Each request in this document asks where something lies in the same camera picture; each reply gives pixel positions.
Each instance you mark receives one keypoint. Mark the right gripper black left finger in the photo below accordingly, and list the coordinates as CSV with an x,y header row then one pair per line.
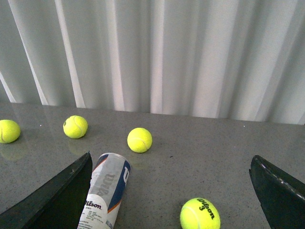
x,y
57,204

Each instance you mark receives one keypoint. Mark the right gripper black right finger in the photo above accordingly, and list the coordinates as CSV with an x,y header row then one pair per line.
x,y
281,196

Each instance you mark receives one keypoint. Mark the tennis ball centre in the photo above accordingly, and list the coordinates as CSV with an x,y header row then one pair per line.
x,y
139,140

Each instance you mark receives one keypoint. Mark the Wilson 3 tennis ball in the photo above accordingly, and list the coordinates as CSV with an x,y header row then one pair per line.
x,y
199,213

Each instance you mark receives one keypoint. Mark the white pleated curtain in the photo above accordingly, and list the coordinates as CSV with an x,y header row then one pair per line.
x,y
236,59

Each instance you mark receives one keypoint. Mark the Wilson tennis ball can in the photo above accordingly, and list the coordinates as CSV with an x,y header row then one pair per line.
x,y
108,182

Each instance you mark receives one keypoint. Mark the tennis ball far left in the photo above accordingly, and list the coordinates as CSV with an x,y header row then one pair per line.
x,y
9,131

